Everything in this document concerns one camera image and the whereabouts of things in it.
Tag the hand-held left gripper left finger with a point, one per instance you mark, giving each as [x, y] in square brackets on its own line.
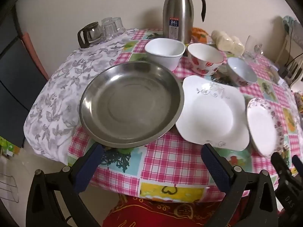
[88, 167]

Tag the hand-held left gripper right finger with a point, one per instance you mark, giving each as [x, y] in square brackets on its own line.
[216, 167]

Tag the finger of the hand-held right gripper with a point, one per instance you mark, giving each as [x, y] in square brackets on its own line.
[298, 164]
[279, 165]

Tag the round plate pink floral rim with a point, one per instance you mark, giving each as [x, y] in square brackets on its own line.
[261, 127]

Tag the white square plate grey floral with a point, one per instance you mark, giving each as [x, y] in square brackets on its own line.
[213, 118]

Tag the stainless steel round plate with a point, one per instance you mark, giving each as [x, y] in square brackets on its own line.
[123, 104]

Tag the strawberry print bowl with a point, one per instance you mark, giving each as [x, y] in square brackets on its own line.
[203, 66]

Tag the white square bowl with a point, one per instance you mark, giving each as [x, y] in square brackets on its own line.
[165, 59]

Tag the pink checked tablecloth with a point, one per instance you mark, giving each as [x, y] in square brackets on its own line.
[165, 160]

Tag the colourful snack packets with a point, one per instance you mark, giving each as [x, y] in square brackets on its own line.
[299, 106]

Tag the red cushion gold pattern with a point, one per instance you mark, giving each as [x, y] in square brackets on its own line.
[153, 215]

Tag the green packet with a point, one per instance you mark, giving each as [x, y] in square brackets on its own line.
[6, 146]

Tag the grey floral cloth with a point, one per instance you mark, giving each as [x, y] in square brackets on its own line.
[59, 87]

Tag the small white box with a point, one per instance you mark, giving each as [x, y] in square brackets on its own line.
[273, 74]

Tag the black power adapter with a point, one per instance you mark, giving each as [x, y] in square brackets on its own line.
[283, 72]

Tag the small white bowl floral outside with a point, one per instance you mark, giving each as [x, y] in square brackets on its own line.
[239, 71]

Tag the clear glass tumbler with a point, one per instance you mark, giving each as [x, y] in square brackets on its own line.
[249, 46]

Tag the bag of steamed buns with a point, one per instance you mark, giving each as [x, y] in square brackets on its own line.
[224, 42]

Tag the white round tray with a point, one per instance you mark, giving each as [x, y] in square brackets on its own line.
[104, 41]

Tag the orange snack packet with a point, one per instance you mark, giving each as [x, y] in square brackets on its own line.
[198, 34]

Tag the clear drinking glass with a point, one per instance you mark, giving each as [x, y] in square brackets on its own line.
[107, 21]
[119, 26]
[110, 30]

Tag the teal cloth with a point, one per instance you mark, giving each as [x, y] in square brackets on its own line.
[288, 21]

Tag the stainless steel thermos jug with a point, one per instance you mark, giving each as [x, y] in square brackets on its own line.
[177, 11]

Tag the salmon pink frame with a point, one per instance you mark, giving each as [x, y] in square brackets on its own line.
[35, 56]

